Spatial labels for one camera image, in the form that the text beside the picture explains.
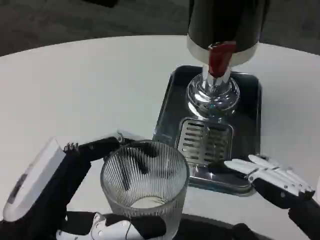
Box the red-brown tap handle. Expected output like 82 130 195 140
208 41 238 78

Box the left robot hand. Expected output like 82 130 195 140
0 129 168 240

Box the black drink dispenser chrome base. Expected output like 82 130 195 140
186 0 271 119

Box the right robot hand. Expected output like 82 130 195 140
208 154 320 240

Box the black robot body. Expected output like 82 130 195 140
174 213 311 240

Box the clear ribbed glass cup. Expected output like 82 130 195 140
99 140 190 240

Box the slotted steel drip grid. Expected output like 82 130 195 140
174 116 234 168

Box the steel drip tray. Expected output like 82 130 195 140
151 65 263 198

